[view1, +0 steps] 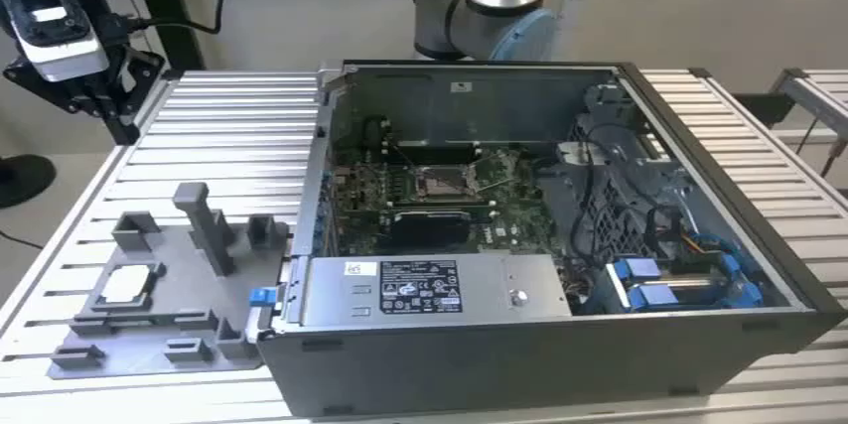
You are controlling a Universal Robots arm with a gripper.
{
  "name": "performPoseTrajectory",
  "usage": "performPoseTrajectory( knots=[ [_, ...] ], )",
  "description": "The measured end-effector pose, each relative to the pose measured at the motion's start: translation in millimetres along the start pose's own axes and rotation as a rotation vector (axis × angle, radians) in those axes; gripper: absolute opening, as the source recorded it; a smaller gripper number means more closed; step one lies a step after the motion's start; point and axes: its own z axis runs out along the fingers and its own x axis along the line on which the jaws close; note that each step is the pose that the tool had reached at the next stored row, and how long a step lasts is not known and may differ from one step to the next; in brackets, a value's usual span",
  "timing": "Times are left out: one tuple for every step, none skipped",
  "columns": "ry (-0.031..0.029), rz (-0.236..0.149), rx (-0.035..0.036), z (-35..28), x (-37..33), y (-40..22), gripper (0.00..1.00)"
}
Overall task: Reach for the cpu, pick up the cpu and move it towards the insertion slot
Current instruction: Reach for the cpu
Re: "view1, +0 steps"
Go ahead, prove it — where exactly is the silver CPU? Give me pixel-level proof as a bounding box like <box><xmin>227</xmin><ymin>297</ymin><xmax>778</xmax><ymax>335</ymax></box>
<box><xmin>98</xmin><ymin>265</ymin><xmax>155</xmax><ymax>304</ymax></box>

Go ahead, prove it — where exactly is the CPU socket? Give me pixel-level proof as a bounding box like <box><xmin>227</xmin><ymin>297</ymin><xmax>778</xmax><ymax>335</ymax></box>
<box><xmin>411</xmin><ymin>164</ymin><xmax>481</xmax><ymax>198</ymax></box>

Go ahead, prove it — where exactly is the RAM slot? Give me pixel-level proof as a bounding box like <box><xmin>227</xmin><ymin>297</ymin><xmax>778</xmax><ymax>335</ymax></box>
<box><xmin>389</xmin><ymin>197</ymin><xmax>498</xmax><ymax>210</ymax></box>

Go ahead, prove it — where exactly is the black round stand base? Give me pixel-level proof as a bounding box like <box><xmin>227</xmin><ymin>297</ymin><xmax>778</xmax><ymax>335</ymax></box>
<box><xmin>0</xmin><ymin>152</ymin><xmax>58</xmax><ymax>210</ymax></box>

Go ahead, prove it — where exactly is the grey plastic parts rack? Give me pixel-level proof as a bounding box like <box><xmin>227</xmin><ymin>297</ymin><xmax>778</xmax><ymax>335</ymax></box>
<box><xmin>45</xmin><ymin>180</ymin><xmax>298</xmax><ymax>381</ymax></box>

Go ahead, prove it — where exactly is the thin metal locking lever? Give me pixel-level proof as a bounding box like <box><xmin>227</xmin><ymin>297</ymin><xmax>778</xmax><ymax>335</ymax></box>
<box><xmin>393</xmin><ymin>138</ymin><xmax>422</xmax><ymax>169</ymax></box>

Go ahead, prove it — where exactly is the silver power supply unit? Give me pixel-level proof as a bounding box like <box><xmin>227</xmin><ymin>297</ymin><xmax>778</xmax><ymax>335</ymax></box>
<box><xmin>299</xmin><ymin>252</ymin><xmax>575</xmax><ymax>325</ymax></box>

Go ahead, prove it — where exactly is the black rectangular board component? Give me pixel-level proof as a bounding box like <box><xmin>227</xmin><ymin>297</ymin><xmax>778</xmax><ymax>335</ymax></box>
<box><xmin>389</xmin><ymin>209</ymin><xmax>474</xmax><ymax>252</ymax></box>

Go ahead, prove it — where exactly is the metal socket cover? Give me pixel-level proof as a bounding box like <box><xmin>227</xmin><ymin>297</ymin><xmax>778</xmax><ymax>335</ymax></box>
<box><xmin>473</xmin><ymin>152</ymin><xmax>527</xmax><ymax>192</ymax></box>

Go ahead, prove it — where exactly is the green motherboard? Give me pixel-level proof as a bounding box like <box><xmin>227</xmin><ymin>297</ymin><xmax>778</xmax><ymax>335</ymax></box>
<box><xmin>322</xmin><ymin>145</ymin><xmax>559</xmax><ymax>257</ymax></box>

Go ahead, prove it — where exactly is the grey metal drive cage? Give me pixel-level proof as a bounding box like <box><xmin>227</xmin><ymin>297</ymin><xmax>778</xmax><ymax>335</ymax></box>
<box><xmin>534</xmin><ymin>83</ymin><xmax>735</xmax><ymax>269</ymax></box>

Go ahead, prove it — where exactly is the black open PC case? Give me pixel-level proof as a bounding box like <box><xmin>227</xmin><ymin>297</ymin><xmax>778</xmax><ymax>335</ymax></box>
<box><xmin>255</xmin><ymin>59</ymin><xmax>845</xmax><ymax>418</ymax></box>

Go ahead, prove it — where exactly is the blue disk carrier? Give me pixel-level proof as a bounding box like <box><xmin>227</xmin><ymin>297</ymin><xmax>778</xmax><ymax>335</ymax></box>
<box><xmin>627</xmin><ymin>283</ymin><xmax>683</xmax><ymax>312</ymax></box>
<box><xmin>611</xmin><ymin>256</ymin><xmax>662</xmax><ymax>280</ymax></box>

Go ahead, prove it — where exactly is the black box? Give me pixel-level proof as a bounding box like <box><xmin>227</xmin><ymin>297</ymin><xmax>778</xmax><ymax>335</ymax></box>
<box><xmin>731</xmin><ymin>91</ymin><xmax>797</xmax><ymax>130</ymax></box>

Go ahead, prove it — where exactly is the metal slat side table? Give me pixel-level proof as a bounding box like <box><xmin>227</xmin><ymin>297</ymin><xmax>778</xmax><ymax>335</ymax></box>
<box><xmin>767</xmin><ymin>66</ymin><xmax>848</xmax><ymax>147</ymax></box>

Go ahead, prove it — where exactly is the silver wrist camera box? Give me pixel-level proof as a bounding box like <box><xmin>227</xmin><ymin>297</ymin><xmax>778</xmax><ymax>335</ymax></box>
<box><xmin>0</xmin><ymin>0</ymin><xmax>111</xmax><ymax>83</ymax></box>

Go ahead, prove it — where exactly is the black wire bundle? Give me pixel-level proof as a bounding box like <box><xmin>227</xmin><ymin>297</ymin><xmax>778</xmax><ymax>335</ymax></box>
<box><xmin>566</xmin><ymin>118</ymin><xmax>669</xmax><ymax>271</ymax></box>

